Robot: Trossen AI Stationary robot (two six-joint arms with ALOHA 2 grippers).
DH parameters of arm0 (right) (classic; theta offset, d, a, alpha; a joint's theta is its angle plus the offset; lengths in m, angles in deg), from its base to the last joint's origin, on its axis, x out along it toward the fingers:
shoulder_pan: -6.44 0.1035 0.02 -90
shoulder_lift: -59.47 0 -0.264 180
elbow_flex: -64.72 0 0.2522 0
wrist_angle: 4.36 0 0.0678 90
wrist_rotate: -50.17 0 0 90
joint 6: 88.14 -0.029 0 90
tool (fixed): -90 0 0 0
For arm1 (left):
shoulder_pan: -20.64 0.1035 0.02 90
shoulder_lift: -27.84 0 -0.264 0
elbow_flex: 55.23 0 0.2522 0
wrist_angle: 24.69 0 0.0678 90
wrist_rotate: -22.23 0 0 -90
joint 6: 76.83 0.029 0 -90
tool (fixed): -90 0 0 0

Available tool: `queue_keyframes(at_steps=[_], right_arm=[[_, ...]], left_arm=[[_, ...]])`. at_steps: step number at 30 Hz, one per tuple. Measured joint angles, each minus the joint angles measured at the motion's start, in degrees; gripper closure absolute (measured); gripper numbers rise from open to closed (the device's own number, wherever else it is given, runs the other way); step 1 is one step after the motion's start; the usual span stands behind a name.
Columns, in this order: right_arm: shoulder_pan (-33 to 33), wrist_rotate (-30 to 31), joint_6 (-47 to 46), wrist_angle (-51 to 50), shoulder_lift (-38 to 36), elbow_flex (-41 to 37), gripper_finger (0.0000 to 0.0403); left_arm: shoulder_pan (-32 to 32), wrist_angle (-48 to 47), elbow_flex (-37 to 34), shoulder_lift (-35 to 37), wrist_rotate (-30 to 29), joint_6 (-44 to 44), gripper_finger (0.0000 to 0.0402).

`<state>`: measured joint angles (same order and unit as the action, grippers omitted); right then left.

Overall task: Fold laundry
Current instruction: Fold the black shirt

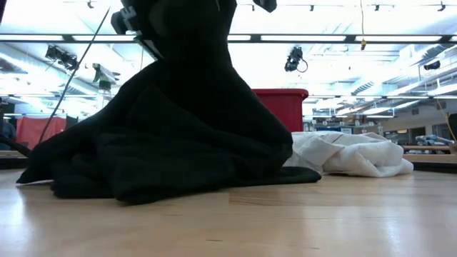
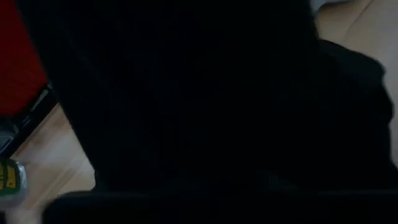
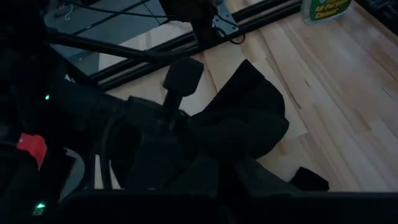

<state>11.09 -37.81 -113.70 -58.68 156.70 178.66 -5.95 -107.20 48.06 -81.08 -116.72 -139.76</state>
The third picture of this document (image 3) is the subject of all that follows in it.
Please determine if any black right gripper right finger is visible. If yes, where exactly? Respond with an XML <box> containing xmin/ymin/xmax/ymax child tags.
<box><xmin>218</xmin><ymin>156</ymin><xmax>300</xmax><ymax>192</ymax></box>

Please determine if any black garment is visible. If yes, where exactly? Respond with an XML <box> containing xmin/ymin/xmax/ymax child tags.
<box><xmin>189</xmin><ymin>58</ymin><xmax>330</xmax><ymax>192</ymax></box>

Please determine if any small red object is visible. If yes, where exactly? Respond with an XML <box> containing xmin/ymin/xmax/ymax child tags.
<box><xmin>16</xmin><ymin>133</ymin><xmax>48</xmax><ymax>171</ymax></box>

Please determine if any black table beam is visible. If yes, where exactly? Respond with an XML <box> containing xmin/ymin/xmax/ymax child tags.
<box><xmin>46</xmin><ymin>29</ymin><xmax>187</xmax><ymax>63</ymax></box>

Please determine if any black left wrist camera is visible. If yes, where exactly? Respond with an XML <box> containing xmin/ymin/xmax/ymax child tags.
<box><xmin>162</xmin><ymin>57</ymin><xmax>205</xmax><ymax>98</ymax></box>

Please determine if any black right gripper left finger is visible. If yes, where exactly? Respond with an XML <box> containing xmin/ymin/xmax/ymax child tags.
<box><xmin>169</xmin><ymin>155</ymin><xmax>220</xmax><ymax>192</ymax></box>

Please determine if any black arm base cable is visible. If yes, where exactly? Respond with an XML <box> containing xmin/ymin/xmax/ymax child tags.
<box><xmin>216</xmin><ymin>26</ymin><xmax>246</xmax><ymax>45</ymax></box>

